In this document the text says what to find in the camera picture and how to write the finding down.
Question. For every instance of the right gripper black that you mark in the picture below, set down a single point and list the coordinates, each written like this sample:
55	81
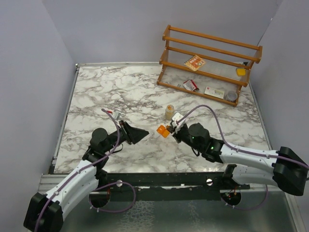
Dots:
176	134

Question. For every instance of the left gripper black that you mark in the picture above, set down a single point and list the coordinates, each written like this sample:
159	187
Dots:
132	135

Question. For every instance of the orange pill organizer box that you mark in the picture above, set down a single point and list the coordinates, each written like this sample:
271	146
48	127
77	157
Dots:
163	131

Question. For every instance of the clear pill bottle gold lid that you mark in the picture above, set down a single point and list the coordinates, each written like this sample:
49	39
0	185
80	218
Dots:
169	112

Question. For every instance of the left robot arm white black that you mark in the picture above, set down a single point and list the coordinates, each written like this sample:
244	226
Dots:
47	212

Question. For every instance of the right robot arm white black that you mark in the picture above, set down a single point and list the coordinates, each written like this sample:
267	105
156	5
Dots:
282	168

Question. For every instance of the red white torn packet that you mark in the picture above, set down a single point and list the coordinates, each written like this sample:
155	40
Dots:
190	85

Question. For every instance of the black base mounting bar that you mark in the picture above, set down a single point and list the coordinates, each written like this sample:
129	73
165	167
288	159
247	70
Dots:
124	187

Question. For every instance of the white red medicine box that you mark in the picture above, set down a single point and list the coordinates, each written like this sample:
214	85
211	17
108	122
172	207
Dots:
214	92

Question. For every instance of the clear round jar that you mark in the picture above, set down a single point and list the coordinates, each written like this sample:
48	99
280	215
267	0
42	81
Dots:
231	96

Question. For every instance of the orange spiral notebook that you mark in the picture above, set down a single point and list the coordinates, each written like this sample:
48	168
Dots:
195	63

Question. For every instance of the yellow small container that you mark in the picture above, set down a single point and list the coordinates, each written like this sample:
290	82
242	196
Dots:
240	72

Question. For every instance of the wooden three-tier shelf rack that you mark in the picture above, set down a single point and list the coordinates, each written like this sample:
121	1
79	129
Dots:
222	57

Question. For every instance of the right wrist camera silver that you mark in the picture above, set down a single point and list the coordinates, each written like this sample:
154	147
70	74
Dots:
178	119

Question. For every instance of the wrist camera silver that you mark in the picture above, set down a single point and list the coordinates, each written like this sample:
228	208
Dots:
178	119
116	114

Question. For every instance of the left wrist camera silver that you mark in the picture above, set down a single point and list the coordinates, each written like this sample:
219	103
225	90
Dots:
116	114

